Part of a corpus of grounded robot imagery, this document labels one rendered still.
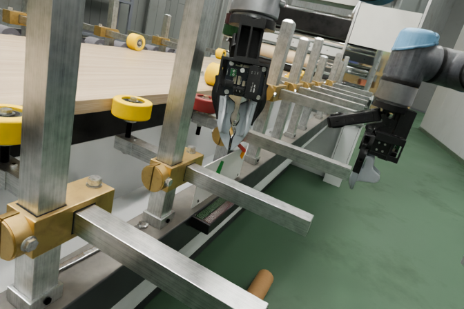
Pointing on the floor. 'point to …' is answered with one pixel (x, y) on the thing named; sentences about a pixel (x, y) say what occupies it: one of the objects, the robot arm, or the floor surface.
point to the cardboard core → (261, 283)
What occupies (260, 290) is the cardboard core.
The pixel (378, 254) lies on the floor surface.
